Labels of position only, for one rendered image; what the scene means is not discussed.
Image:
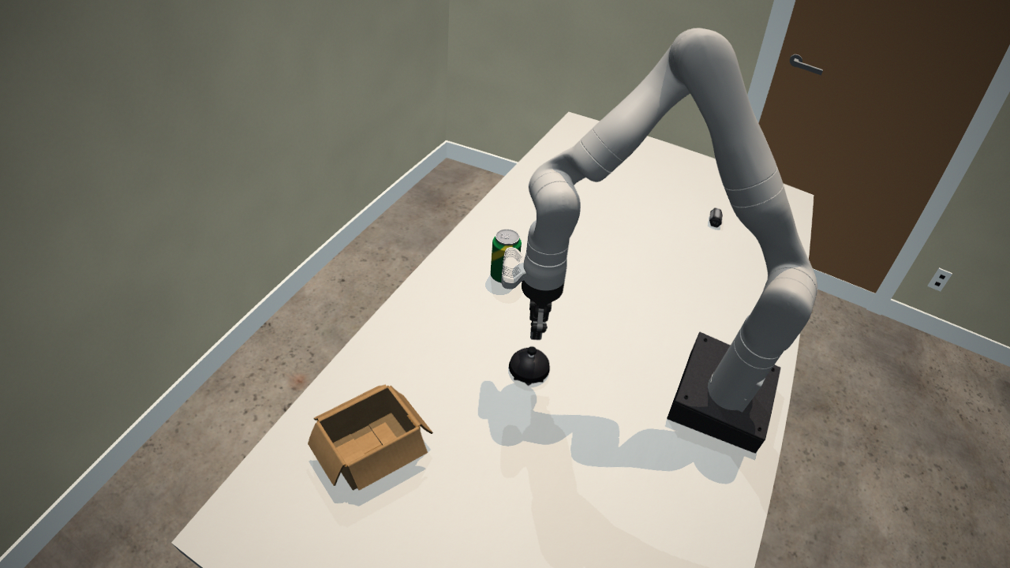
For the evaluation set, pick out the green drink can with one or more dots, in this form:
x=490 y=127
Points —
x=501 y=241

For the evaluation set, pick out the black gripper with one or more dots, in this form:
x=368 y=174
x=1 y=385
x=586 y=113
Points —
x=540 y=305

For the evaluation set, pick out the open brown cardboard box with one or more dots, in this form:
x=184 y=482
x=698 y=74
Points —
x=363 y=425

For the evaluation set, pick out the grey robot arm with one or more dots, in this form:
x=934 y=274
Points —
x=708 y=68

